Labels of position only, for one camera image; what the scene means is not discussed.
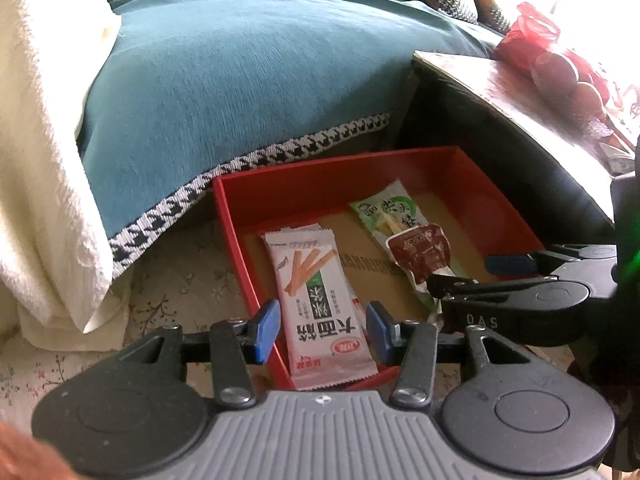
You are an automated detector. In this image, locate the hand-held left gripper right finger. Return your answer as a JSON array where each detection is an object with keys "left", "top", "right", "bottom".
[{"left": 366, "top": 301, "right": 532, "bottom": 409}]

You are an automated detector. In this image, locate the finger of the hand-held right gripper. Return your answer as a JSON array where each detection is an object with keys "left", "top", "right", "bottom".
[
  {"left": 426, "top": 272, "right": 561, "bottom": 302},
  {"left": 484, "top": 244, "right": 618, "bottom": 279}
]

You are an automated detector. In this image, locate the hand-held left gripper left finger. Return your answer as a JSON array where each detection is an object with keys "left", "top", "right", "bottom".
[{"left": 117, "top": 299, "right": 282, "bottom": 407}]

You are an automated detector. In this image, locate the brown sauce packet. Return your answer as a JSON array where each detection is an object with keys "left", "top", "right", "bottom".
[{"left": 385, "top": 224, "right": 471, "bottom": 293}]

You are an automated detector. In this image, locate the white packet with orange sticks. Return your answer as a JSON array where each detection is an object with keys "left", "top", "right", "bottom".
[{"left": 262, "top": 223, "right": 379, "bottom": 392}]

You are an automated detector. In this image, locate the red cardboard box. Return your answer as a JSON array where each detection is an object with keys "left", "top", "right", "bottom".
[{"left": 212, "top": 146, "right": 548, "bottom": 392}]

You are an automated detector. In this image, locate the green snack packet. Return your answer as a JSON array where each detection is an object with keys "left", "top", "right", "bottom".
[{"left": 348, "top": 179, "right": 441, "bottom": 311}]

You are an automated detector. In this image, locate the floral printed mat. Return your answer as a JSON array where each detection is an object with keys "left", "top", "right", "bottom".
[{"left": 0, "top": 215, "right": 601, "bottom": 441}]

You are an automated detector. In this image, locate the dark coffee table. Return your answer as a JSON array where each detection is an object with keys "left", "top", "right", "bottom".
[{"left": 395, "top": 50, "right": 640, "bottom": 231}]

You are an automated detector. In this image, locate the silver snack packet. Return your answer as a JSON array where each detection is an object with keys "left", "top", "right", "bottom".
[{"left": 597, "top": 140, "right": 636, "bottom": 176}]

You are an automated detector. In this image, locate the red apple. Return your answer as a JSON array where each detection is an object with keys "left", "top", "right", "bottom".
[
  {"left": 570, "top": 82, "right": 608, "bottom": 117},
  {"left": 532, "top": 52, "right": 581, "bottom": 92}
]

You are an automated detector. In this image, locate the red plastic bag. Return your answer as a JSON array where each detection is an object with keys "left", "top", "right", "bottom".
[{"left": 495, "top": 2, "right": 640, "bottom": 111}]

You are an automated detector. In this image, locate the teal sofa cover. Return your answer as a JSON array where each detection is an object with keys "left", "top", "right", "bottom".
[{"left": 75, "top": 0, "right": 501, "bottom": 281}]

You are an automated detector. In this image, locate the white blanket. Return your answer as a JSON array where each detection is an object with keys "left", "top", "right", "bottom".
[{"left": 0, "top": 0, "right": 133, "bottom": 351}]

